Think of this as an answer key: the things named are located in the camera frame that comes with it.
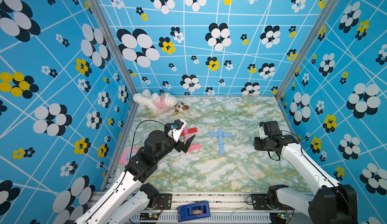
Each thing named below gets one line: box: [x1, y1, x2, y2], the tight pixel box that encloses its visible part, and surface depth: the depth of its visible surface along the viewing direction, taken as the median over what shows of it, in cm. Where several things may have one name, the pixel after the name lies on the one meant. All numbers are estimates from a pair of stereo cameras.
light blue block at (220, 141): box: [218, 135, 225, 147], surface depth 96 cm
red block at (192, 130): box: [187, 127, 198, 134], surface depth 101 cm
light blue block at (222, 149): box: [219, 144, 226, 155], surface depth 93 cm
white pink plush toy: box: [132, 89, 178, 111], surface depth 107 cm
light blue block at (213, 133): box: [209, 131, 219, 137], surface depth 99 cm
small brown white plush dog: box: [174, 101, 190, 113], surface depth 111 cm
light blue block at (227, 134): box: [222, 132, 233, 138], surface depth 100 cm
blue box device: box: [177, 200, 211, 222], surface depth 68 cm
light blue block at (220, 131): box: [217, 127, 224, 137], surface depth 101 cm
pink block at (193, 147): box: [187, 143, 202, 153], surface depth 93 cm
